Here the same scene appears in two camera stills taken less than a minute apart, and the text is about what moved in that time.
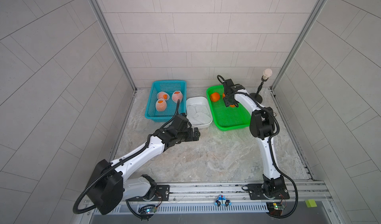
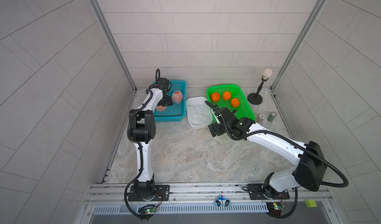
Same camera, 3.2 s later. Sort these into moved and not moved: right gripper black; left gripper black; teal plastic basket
Moved: right gripper black; left gripper black
Not moved: teal plastic basket
